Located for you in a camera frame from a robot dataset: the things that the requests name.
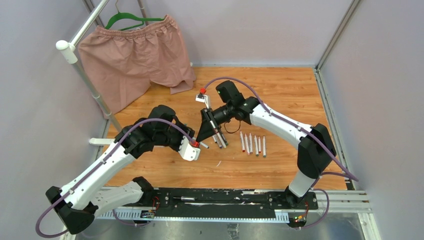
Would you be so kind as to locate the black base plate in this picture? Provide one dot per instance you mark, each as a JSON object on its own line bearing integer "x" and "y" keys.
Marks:
{"x": 221, "y": 203}

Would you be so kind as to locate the blue capped white marker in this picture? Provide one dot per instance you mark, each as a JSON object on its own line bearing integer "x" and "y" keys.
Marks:
{"x": 204, "y": 145}

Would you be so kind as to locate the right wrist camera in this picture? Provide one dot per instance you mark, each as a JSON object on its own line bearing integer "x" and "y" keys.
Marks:
{"x": 203, "y": 98}

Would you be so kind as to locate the white acrylic marker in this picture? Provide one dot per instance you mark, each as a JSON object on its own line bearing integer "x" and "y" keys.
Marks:
{"x": 246, "y": 143}

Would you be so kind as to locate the yellow capped white marker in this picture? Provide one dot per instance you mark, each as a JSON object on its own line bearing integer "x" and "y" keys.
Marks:
{"x": 219, "y": 137}

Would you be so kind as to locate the pink shorts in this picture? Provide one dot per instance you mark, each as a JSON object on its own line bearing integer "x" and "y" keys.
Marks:
{"x": 122, "y": 65}

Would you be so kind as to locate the clear green gel pen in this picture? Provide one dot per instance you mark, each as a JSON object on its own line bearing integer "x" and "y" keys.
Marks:
{"x": 224, "y": 140}

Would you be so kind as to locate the red capped white marker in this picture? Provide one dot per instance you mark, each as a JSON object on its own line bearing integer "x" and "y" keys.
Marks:
{"x": 259, "y": 144}

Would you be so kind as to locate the green clothes hanger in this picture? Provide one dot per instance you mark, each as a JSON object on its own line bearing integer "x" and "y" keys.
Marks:
{"x": 132, "y": 19}

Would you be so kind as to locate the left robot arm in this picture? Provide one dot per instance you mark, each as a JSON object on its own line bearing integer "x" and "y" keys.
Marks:
{"x": 80, "y": 201}

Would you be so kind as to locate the green capped white marker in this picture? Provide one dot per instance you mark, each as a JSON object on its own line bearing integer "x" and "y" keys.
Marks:
{"x": 256, "y": 146}

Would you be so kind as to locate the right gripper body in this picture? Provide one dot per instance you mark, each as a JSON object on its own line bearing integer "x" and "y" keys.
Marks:
{"x": 218, "y": 117}

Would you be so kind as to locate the teal capped white marker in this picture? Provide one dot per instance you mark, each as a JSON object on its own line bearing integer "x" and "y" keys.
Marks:
{"x": 264, "y": 146}

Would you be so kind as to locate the grey capped marker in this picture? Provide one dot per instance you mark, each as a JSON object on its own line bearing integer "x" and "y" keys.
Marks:
{"x": 217, "y": 141}

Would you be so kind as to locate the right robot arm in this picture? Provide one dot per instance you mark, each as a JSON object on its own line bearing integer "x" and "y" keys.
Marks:
{"x": 314, "y": 145}

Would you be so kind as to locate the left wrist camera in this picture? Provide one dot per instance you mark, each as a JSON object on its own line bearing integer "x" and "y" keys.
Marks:
{"x": 187, "y": 151}

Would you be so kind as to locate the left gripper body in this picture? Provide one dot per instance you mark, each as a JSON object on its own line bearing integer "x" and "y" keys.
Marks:
{"x": 172, "y": 137}

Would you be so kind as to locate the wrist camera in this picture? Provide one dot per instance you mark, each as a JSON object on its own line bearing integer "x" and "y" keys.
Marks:
{"x": 203, "y": 98}
{"x": 187, "y": 151}

